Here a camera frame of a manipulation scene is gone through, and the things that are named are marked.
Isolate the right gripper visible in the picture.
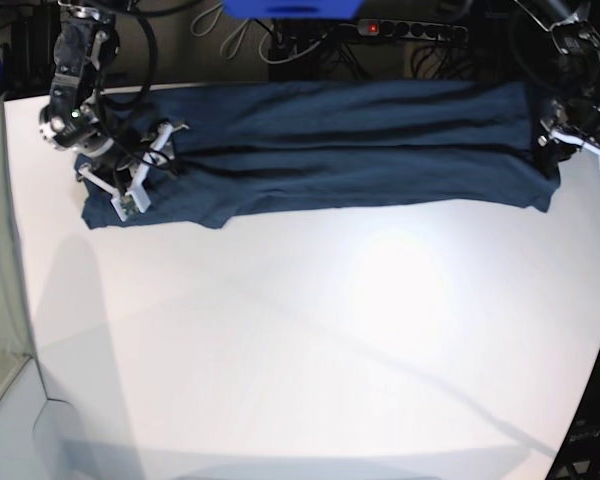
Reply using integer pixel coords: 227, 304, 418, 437
75, 121, 190, 198

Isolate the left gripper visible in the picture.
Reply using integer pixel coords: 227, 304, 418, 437
540, 116, 600, 158

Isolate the dark blue t-shirt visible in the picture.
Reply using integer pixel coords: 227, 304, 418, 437
77, 80, 562, 232

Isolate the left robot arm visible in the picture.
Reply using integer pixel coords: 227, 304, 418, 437
514, 1, 600, 160

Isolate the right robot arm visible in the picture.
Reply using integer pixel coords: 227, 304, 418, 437
39, 1, 180, 201

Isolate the blue box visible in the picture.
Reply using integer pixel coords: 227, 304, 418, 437
222, 0, 363, 19

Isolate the black power strip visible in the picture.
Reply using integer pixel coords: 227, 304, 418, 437
356, 19, 469, 43

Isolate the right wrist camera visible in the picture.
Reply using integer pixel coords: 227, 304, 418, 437
111, 188, 151, 222

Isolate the white cable loop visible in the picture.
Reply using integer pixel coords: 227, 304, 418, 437
189, 7, 326, 65

